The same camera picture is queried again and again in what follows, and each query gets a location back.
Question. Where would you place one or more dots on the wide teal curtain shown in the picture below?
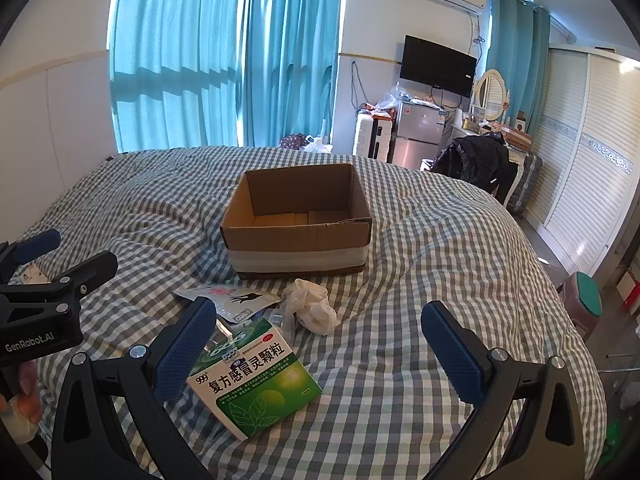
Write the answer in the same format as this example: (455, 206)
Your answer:
(165, 60)

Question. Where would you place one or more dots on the clear plastic wrapper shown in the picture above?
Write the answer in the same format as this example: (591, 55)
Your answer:
(282, 322)

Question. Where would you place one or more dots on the silver refrigerator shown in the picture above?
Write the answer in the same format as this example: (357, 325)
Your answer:
(420, 130)

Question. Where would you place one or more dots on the dark patterned bag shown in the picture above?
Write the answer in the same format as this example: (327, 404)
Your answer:
(292, 141)

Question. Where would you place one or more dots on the white dressing table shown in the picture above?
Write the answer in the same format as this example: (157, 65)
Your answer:
(462, 131)

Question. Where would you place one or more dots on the brown cardboard box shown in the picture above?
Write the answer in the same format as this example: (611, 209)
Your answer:
(300, 260)

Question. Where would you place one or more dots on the white chair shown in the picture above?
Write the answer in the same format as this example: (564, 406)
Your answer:
(426, 164)

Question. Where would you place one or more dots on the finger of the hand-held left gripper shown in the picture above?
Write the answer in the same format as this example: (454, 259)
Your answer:
(37, 244)
(95, 266)

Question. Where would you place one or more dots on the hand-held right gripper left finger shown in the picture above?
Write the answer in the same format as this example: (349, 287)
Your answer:
(185, 350)

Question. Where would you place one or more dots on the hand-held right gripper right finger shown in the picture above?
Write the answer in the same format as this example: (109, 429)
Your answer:
(452, 360)

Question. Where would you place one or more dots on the person's left hand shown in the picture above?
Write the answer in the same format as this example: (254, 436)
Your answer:
(22, 395)

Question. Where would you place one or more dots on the checked bed blanket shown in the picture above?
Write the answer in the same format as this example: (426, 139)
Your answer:
(425, 240)

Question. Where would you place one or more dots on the large clear water bottle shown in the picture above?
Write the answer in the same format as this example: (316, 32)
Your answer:
(317, 146)

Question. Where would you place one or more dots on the clear plastic bag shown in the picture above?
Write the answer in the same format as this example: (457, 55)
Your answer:
(395, 97)

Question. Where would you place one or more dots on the red box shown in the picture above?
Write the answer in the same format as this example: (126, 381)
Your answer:
(629, 297)

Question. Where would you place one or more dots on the narrow teal curtain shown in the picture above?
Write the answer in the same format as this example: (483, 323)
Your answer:
(515, 50)

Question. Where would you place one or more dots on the black television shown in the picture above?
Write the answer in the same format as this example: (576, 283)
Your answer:
(435, 65)

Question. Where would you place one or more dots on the white cloth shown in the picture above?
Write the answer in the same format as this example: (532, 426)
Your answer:
(310, 305)

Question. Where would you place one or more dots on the grey suitcase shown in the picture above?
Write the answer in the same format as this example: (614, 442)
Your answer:
(527, 182)

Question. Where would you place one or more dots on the green-topped stool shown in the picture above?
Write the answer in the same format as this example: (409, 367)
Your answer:
(587, 292)

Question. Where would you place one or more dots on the orange printed packet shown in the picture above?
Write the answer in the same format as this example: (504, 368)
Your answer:
(375, 109)

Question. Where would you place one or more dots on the green medicine box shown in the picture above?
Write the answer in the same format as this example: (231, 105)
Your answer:
(260, 390)

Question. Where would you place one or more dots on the white louvered wardrobe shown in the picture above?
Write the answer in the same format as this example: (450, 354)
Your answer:
(575, 160)

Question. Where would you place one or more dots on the oval vanity mirror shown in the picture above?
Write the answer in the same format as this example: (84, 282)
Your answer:
(490, 92)

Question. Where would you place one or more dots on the white suitcase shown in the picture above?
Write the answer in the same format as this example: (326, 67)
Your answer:
(367, 135)

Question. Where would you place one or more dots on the white printed plastic packet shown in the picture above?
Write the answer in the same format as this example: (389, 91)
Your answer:
(235, 300)

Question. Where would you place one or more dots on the chair with black jacket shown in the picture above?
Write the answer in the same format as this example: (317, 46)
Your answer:
(475, 160)

